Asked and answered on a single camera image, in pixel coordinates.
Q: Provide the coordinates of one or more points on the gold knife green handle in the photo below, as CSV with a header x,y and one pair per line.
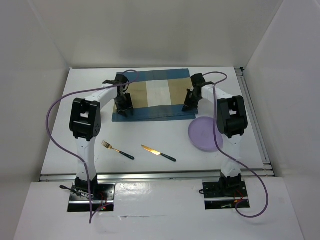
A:
x,y
157,153

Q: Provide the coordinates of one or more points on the gold fork green handle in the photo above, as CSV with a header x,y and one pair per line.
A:
x,y
110,147

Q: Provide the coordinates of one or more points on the aluminium rail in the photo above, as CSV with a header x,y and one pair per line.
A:
x,y
267,165
188,175

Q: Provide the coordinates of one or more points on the blue beige white placemat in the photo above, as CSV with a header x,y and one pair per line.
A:
x,y
158,95

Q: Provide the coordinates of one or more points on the aluminium front rail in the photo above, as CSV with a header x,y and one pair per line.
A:
x,y
188,175

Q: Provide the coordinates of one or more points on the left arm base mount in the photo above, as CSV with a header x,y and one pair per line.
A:
x,y
102,197

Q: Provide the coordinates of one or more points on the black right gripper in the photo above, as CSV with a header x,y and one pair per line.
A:
x,y
189,106

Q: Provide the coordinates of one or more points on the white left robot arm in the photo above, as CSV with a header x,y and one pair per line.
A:
x,y
86,123

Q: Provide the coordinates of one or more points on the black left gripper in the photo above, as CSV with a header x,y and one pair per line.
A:
x,y
127,106

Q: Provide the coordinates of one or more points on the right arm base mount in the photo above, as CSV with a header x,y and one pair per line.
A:
x,y
217,198

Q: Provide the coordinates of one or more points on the purple plate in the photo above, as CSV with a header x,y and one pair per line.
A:
x,y
201,134

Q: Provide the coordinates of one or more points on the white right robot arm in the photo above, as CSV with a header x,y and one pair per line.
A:
x,y
230,120

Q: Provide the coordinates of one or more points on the aluminium right rail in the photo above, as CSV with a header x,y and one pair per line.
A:
x,y
267,165

